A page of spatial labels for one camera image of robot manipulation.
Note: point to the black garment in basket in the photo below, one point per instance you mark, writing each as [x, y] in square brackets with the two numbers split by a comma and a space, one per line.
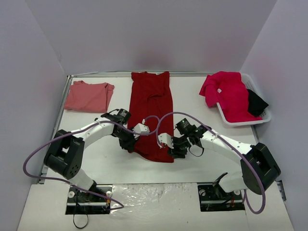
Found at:
[256, 105]

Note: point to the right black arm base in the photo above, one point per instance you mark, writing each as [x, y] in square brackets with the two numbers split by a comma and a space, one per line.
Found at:
[213, 199]

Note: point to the white foreground cover board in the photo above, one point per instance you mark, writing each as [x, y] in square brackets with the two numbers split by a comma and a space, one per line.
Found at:
[154, 207]

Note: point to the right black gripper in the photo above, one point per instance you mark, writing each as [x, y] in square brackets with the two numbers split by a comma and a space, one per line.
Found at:
[177, 149]

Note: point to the white plastic laundry basket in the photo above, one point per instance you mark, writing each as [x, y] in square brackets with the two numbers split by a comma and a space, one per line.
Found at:
[266, 115]

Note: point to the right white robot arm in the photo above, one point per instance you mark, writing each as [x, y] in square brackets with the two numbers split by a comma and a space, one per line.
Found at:
[258, 167]

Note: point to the folded salmon pink t-shirt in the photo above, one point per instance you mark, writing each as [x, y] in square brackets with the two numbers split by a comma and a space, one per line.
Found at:
[89, 98]

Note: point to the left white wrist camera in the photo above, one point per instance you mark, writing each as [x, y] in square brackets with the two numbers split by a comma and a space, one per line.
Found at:
[140, 129]

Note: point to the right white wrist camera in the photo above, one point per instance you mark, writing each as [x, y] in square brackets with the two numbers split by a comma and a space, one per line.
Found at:
[164, 140]

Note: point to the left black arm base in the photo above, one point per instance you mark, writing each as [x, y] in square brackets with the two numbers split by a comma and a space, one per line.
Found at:
[83, 203]

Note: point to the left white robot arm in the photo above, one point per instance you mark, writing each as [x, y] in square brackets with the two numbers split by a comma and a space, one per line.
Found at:
[64, 156]

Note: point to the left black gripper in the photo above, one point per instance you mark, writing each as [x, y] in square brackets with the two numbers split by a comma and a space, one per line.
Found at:
[127, 142]

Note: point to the bright pink t-shirt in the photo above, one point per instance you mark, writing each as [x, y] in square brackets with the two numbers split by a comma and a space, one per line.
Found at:
[227, 89]

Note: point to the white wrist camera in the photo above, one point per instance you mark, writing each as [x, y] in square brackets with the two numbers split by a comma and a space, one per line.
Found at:
[140, 129]
[164, 140]

